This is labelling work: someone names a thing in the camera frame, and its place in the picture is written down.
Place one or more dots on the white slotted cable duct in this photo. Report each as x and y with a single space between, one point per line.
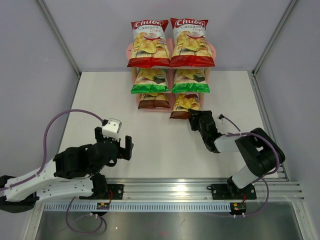
150 207

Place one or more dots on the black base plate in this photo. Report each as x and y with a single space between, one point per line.
224 191
114 191

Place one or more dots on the pink three-tier shelf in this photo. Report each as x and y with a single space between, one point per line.
170 79

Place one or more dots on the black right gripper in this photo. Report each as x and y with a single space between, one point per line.
194 121

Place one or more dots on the red Chuba chips bag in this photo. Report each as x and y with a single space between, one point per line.
149 48
191 47

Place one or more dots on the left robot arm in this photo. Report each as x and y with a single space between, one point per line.
74 172

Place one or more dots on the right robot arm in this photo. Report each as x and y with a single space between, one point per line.
262 156

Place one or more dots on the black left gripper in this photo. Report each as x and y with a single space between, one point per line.
126 153

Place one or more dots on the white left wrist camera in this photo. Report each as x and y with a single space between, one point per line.
112 129

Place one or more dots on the green Chuba chips bag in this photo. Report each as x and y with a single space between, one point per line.
150 80
190 81

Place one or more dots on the brown Chuba chips bag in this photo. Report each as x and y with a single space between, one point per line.
152 101
184 103

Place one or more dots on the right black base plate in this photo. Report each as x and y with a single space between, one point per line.
224 191

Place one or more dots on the aluminium mounting rail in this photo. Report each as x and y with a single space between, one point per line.
195 189

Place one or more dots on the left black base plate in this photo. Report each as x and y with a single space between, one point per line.
114 191

